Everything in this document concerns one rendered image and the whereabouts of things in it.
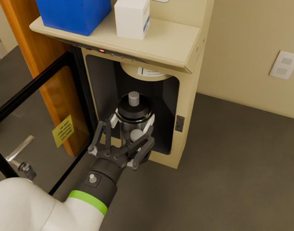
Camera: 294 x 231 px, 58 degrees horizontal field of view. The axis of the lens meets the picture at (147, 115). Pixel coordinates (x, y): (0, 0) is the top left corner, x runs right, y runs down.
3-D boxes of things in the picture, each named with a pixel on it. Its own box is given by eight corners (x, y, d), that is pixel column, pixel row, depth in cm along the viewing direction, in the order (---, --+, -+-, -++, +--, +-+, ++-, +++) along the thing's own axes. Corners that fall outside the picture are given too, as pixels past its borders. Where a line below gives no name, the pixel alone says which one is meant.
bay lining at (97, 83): (128, 88, 111) (123, 7, 84) (189, 105, 105) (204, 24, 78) (101, 133, 96) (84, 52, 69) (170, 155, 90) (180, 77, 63)
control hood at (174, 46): (69, 36, 67) (59, -3, 59) (196, 68, 59) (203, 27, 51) (42, 65, 60) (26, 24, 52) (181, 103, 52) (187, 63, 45)
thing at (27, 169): (38, 175, 70) (30, 165, 66) (32, 182, 69) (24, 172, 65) (32, 172, 71) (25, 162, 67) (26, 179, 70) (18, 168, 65)
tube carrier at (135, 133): (127, 134, 93) (124, 88, 77) (156, 143, 91) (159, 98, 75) (113, 158, 87) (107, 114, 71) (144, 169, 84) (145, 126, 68)
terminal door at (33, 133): (95, 139, 98) (72, 48, 67) (37, 212, 81) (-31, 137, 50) (94, 138, 98) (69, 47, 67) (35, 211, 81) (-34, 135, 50)
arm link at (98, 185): (76, 203, 66) (110, 217, 63) (65, 182, 57) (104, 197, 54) (88, 182, 69) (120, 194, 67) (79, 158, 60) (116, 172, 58)
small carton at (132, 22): (124, 22, 53) (122, -9, 48) (149, 25, 52) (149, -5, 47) (117, 36, 50) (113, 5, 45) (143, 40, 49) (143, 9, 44)
